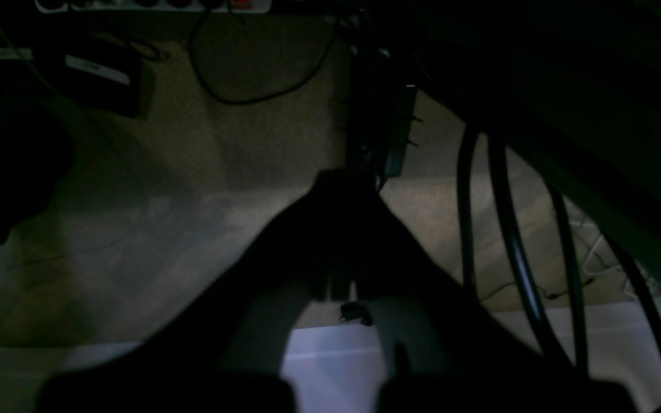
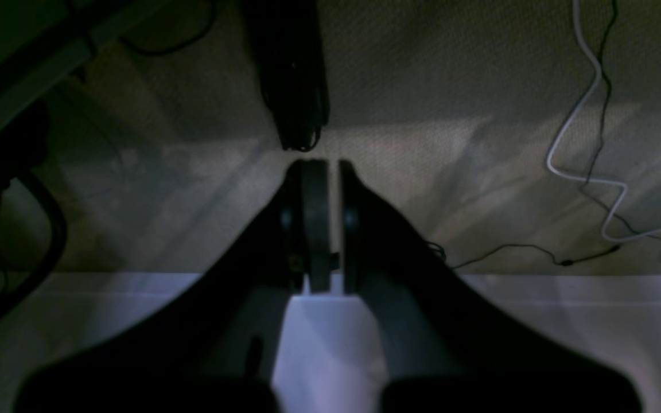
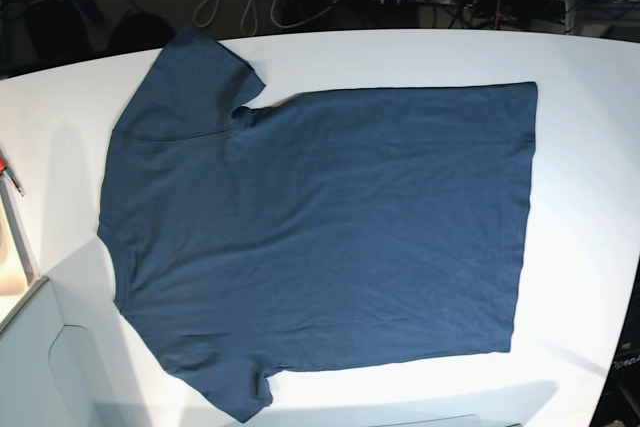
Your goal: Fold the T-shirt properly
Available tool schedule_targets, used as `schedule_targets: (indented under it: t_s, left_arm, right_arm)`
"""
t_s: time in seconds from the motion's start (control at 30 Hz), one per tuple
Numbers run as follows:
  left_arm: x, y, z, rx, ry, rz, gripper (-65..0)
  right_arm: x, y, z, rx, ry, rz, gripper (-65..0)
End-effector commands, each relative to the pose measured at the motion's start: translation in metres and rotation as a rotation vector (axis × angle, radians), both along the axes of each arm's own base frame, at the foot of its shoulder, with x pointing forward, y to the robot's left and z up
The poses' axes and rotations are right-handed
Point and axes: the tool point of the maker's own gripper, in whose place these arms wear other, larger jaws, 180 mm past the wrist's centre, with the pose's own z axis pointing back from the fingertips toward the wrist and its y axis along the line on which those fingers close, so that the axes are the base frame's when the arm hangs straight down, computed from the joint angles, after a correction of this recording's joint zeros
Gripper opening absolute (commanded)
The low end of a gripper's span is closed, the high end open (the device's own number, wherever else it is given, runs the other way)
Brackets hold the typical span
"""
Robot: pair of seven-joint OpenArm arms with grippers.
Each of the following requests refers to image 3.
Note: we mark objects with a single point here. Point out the dark blue T-shirt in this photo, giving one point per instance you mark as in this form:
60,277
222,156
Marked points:
341,229

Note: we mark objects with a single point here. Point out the red-handled tool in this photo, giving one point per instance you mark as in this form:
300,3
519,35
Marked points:
8,172

